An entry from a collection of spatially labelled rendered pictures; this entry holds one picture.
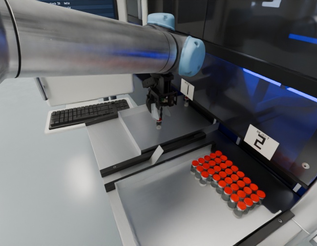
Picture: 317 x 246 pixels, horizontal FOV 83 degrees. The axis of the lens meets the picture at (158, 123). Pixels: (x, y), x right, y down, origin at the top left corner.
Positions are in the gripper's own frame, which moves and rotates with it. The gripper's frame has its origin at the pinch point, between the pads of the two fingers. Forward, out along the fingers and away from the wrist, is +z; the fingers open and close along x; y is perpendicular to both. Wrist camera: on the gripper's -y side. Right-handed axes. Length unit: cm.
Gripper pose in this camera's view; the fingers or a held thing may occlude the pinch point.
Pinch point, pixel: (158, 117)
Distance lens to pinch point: 71.3
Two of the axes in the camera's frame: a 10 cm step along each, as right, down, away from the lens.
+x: 8.9, -2.8, 3.6
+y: 4.6, 5.4, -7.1
